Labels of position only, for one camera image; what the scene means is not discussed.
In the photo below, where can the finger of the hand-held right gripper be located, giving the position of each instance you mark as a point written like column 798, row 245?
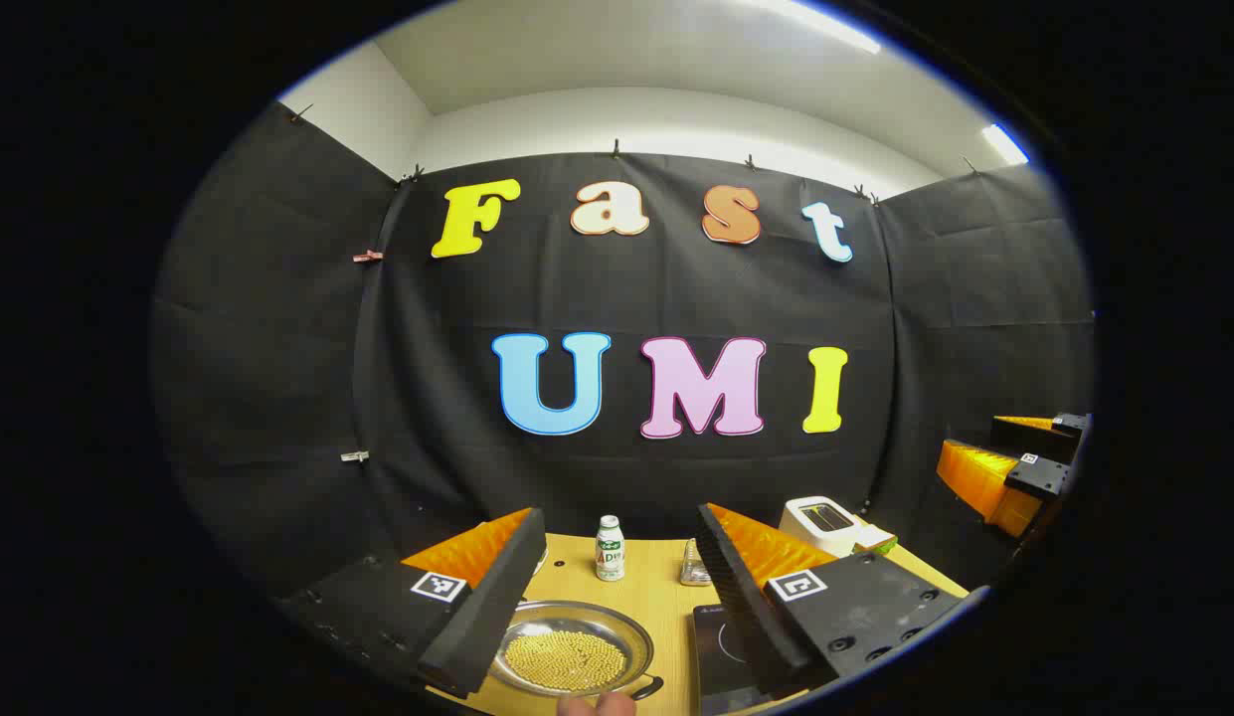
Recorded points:
column 984, row 482
column 1034, row 436

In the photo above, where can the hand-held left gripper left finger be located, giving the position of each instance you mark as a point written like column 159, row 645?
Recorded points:
column 497, row 597

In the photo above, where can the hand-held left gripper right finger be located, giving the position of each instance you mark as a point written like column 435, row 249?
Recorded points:
column 741, row 597

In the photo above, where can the black induction cooktop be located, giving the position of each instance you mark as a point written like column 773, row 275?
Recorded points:
column 714, row 646

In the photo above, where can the pile of yellow soybeans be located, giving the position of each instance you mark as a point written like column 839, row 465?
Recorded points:
column 565, row 661

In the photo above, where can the white toaster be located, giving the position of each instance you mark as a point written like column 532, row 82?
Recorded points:
column 815, row 527

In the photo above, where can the white green drink bottle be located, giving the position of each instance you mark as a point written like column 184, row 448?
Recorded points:
column 610, row 552

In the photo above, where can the green orange packet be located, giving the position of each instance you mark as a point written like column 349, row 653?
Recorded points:
column 878, row 540

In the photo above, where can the fluorescent ceiling light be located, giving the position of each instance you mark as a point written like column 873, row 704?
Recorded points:
column 1004, row 144

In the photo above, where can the red cloth clip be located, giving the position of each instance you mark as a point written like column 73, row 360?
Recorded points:
column 368, row 257

